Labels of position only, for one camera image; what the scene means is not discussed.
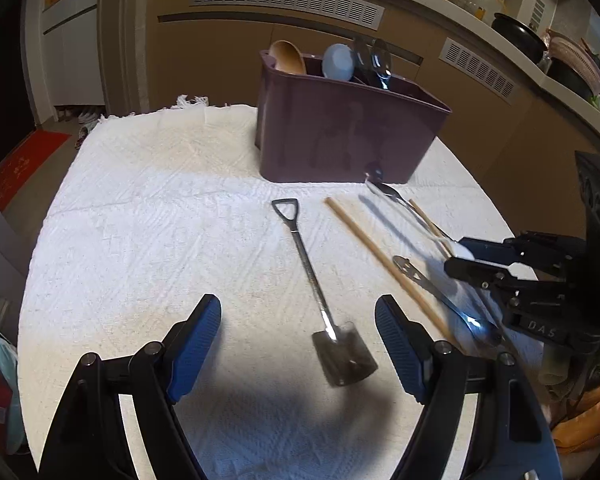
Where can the pink strainer basket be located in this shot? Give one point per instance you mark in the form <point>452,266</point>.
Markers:
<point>575,52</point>

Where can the white textured table cloth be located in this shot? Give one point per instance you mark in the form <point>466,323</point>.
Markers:
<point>180,210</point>

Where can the white shelf cabinet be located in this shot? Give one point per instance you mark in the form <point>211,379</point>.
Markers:
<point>75,50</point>

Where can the wooden chopstick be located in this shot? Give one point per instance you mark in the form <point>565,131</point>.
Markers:
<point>375,255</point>
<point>422,217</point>

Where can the long white vent grille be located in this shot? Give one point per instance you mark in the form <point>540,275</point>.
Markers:
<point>285,5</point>

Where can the purple plastic utensil bin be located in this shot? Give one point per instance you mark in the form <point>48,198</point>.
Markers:
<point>330,130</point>

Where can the red floor mat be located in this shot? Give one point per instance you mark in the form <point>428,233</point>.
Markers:
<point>25,170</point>

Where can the glass lid with orange rim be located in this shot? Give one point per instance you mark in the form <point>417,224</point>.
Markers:
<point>472,0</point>

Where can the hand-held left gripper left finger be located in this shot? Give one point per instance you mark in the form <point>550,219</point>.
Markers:
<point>195,345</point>

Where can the steel shovel-shaped spoon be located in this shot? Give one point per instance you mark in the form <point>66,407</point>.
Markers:
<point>345,355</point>

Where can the metal spoon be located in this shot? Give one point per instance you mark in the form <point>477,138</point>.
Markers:
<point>387,190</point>

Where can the white slotted wall panel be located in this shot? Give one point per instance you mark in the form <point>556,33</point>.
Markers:
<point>537,14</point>

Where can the shiny steel spoon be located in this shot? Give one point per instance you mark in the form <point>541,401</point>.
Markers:
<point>381,65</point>

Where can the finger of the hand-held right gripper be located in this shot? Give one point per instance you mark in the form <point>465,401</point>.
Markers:
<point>472,271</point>
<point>485,247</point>

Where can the blue-grey plastic spoon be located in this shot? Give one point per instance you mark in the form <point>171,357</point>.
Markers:
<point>337,62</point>

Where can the orange cloth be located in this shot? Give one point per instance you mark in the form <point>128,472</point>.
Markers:
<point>590,420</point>

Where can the white kitchen countertop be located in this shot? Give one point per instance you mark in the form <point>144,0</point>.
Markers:
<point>430,5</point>

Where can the black cooking pot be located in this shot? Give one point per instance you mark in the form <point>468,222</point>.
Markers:
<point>570,80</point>
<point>517,37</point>

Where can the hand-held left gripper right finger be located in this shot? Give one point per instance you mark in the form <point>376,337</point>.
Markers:
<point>402,350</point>

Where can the short white vent grille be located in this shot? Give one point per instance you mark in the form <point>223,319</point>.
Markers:
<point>480,70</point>

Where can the light wooden spoon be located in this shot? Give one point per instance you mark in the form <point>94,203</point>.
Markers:
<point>285,57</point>

